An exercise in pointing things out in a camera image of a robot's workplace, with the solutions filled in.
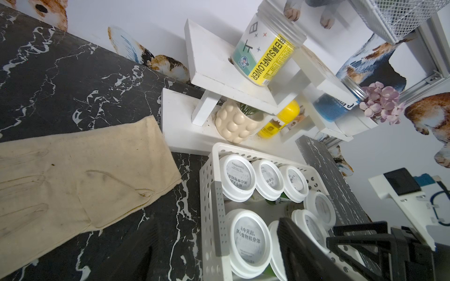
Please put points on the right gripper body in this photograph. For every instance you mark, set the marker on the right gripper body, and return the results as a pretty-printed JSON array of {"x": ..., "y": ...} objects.
[{"x": 413, "y": 261}]

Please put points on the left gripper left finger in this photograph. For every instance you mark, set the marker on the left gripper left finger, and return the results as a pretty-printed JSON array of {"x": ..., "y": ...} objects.
[{"x": 303, "y": 260}]

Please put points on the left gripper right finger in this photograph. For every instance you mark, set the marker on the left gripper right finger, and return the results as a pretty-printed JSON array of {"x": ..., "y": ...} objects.
[{"x": 374, "y": 242}]

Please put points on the yogurt cup back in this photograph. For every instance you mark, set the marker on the yogurt cup back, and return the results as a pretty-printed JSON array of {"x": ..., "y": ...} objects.
[
  {"x": 295, "y": 184},
  {"x": 250, "y": 245},
  {"x": 269, "y": 181},
  {"x": 238, "y": 178}
]

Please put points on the white plastic basket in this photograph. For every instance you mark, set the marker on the white plastic basket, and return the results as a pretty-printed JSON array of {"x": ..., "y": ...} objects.
[{"x": 215, "y": 256}]

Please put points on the pink flower pot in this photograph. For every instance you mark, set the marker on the pink flower pot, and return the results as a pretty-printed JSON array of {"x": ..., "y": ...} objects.
[{"x": 382, "y": 103}]

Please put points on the blue white can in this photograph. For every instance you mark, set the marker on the blue white can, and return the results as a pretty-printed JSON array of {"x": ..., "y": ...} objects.
[{"x": 332, "y": 109}]

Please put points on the yellow jar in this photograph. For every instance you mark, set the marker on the yellow jar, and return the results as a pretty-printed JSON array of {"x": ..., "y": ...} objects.
[{"x": 283, "y": 118}]

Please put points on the woven pot green plant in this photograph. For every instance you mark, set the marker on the woven pot green plant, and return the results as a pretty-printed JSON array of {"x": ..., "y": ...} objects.
[{"x": 234, "y": 125}]

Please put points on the white tiered shelf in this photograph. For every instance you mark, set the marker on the white tiered shelf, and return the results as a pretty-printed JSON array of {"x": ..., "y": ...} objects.
[{"x": 188, "y": 124}]

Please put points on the green yellow tin can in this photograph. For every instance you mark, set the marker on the green yellow tin can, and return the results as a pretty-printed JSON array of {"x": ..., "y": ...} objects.
[{"x": 267, "y": 44}]

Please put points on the beige work glove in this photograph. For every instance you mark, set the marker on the beige work glove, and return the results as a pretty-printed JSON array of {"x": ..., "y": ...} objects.
[{"x": 56, "y": 187}]

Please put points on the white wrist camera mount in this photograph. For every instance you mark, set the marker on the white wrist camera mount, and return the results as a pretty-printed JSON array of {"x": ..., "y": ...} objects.
[{"x": 416, "y": 197}]

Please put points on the white wire wall basket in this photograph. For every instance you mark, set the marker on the white wire wall basket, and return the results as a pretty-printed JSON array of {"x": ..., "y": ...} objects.
[{"x": 392, "y": 20}]

